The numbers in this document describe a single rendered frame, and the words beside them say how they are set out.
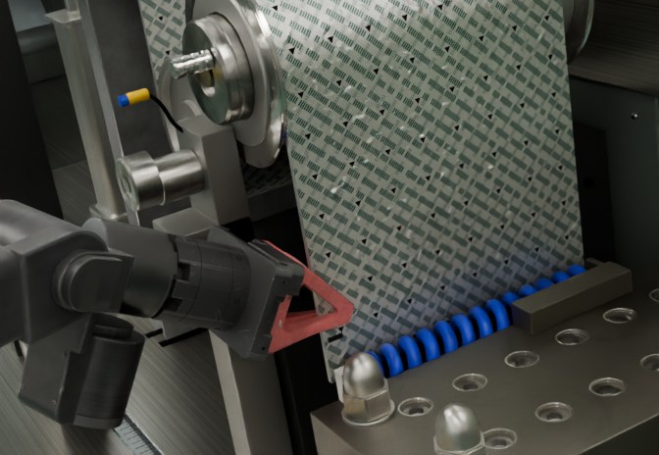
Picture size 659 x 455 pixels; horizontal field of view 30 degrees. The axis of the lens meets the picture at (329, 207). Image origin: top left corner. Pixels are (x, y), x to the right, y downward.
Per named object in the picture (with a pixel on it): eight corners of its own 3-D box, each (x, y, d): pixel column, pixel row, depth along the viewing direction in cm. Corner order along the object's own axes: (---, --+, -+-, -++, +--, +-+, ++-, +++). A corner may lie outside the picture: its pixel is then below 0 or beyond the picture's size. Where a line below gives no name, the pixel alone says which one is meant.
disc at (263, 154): (208, 144, 94) (169, -48, 89) (214, 142, 94) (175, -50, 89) (297, 190, 82) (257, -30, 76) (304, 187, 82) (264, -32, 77)
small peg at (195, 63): (166, 66, 82) (170, 56, 81) (204, 55, 83) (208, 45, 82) (175, 83, 82) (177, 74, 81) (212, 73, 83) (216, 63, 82)
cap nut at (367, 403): (331, 412, 83) (322, 354, 82) (378, 392, 85) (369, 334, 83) (359, 434, 80) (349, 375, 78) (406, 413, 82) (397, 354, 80)
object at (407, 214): (328, 380, 89) (285, 141, 82) (581, 274, 99) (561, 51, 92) (331, 383, 89) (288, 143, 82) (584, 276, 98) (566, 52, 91)
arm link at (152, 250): (98, 225, 74) (68, 205, 79) (68, 333, 74) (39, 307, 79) (199, 245, 78) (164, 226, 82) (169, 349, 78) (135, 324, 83)
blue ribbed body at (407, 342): (353, 390, 90) (346, 349, 88) (583, 291, 98) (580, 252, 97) (379, 410, 87) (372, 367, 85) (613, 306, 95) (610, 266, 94)
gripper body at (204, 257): (271, 365, 80) (170, 348, 76) (207, 313, 88) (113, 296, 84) (301, 271, 79) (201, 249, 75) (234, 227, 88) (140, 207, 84)
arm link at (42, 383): (76, 253, 68) (-25, 211, 73) (22, 449, 69) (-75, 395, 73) (209, 266, 78) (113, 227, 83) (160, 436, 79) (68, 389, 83)
